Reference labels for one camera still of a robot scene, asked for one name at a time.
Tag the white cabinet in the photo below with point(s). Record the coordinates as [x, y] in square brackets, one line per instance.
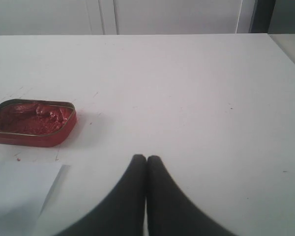
[133, 17]

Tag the white paper sheet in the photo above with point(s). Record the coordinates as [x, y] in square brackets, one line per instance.
[25, 190]

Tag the red ink pad tin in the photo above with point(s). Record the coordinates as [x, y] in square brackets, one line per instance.
[36, 123]

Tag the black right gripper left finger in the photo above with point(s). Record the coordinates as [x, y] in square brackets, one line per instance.
[122, 211]

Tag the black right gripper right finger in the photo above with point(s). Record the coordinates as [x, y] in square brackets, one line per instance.
[169, 211]

